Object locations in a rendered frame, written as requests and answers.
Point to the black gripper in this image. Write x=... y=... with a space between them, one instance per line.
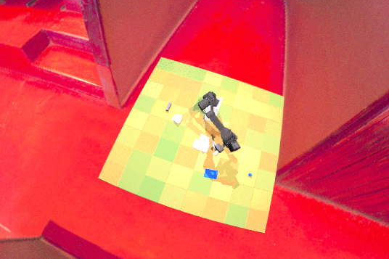
x=220 y=148

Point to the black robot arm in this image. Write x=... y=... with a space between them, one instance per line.
x=209 y=99

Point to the blue flat rectangular plate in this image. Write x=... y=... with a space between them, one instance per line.
x=211 y=173

